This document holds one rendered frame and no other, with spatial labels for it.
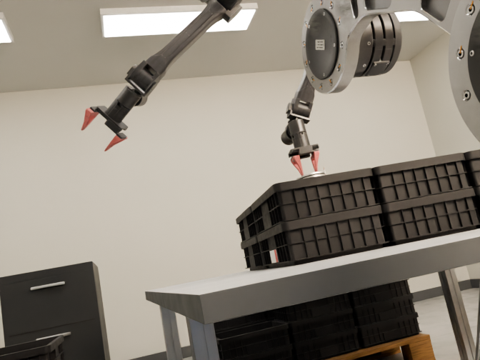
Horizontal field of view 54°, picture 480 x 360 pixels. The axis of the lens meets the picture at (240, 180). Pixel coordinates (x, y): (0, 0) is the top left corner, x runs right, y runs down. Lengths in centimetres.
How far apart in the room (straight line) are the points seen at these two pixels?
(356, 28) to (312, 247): 64
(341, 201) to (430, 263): 61
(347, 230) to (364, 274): 63
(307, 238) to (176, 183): 355
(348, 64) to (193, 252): 391
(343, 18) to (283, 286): 51
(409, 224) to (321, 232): 26
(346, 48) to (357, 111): 474
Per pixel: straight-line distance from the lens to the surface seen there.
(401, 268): 76
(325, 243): 133
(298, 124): 168
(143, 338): 467
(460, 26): 65
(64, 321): 261
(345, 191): 137
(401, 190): 144
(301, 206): 132
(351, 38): 93
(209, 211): 478
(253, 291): 67
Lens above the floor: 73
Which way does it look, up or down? 10 degrees up
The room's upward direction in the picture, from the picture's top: 11 degrees counter-clockwise
